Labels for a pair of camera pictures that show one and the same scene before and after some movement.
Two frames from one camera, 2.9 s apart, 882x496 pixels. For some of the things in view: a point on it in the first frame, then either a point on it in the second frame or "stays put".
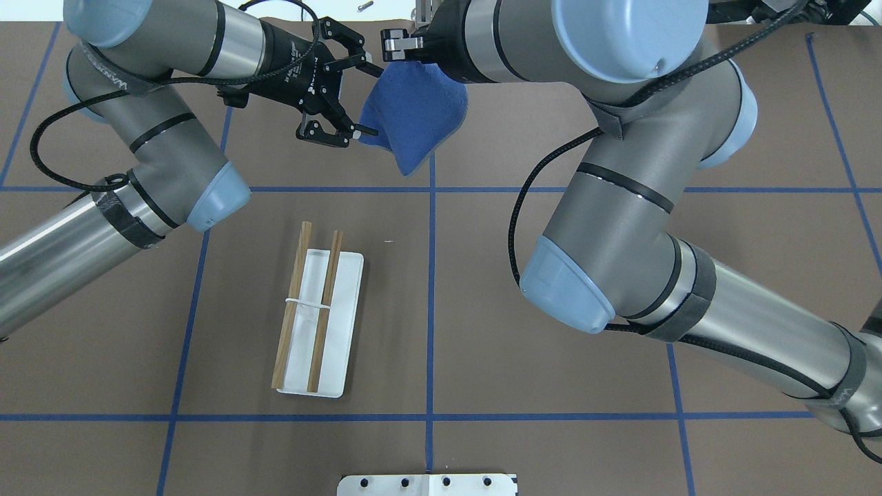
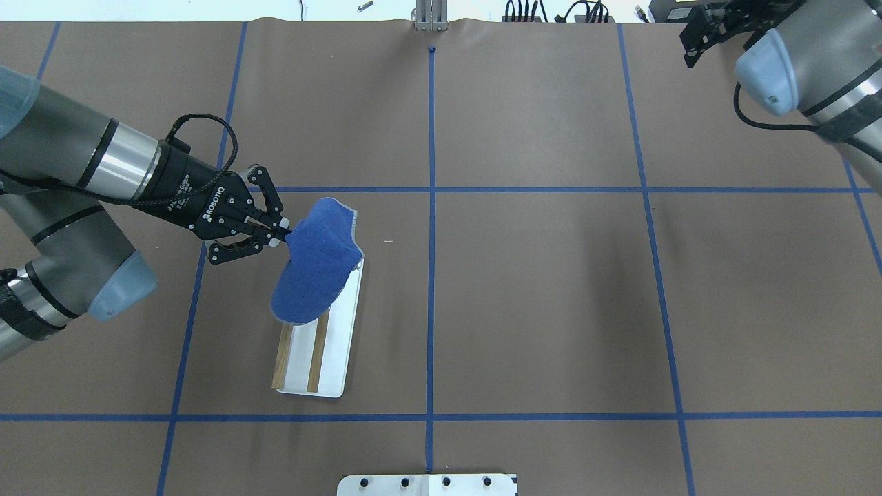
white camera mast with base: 468,484 stays put
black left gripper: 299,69 → 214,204
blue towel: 416,109 → 323,252
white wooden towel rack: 316,336 stays put
